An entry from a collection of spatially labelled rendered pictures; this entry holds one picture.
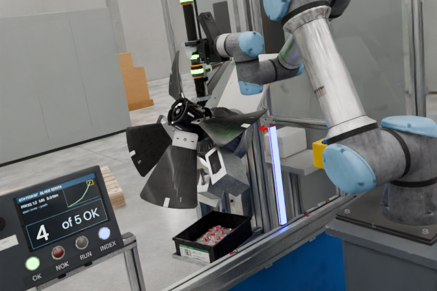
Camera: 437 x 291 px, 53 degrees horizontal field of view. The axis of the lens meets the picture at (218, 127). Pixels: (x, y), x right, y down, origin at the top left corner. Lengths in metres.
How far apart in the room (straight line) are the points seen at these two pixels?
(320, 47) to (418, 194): 0.39
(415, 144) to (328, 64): 0.25
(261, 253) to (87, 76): 6.11
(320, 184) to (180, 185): 0.91
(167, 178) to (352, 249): 0.75
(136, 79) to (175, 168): 8.26
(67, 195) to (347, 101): 0.62
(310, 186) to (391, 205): 1.26
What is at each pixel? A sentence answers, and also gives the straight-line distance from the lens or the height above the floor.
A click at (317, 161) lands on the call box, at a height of 1.01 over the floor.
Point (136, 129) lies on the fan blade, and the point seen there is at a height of 1.14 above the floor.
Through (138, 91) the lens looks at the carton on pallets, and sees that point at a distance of 9.84.
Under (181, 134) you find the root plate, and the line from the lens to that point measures 1.65.
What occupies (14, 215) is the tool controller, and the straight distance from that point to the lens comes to 0.95.
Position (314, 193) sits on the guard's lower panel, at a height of 0.61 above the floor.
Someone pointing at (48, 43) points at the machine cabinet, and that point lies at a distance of 7.06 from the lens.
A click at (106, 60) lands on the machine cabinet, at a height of 1.24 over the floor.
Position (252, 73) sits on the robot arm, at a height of 1.35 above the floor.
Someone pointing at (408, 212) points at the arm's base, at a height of 1.05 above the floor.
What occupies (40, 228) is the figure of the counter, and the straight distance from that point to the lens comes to 0.96.
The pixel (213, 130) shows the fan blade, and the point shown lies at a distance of 1.47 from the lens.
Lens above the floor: 1.51
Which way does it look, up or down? 13 degrees down
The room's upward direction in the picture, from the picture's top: 8 degrees counter-clockwise
